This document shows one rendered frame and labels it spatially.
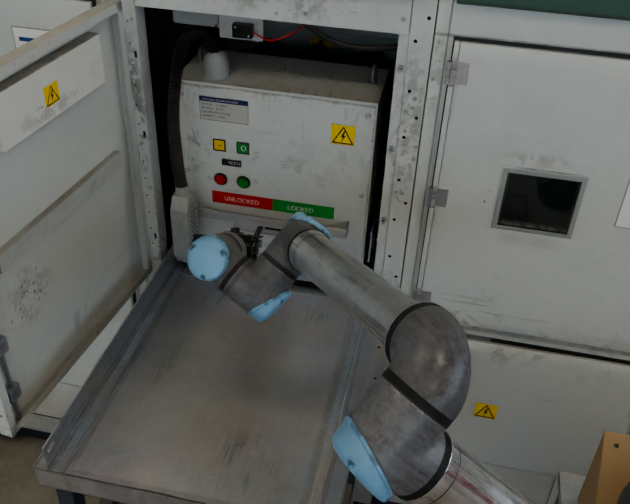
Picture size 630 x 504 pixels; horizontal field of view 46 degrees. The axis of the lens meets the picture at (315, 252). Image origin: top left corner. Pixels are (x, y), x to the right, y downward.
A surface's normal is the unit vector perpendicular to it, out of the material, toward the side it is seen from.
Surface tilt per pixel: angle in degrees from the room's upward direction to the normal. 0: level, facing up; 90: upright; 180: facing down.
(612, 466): 48
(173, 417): 0
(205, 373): 0
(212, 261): 57
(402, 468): 75
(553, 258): 90
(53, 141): 90
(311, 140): 90
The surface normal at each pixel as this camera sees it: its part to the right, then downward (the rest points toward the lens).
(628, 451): -0.14, -0.13
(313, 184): -0.21, 0.57
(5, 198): 0.95, 0.21
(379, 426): -0.32, -0.28
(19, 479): 0.04, -0.81
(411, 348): -0.54, -0.61
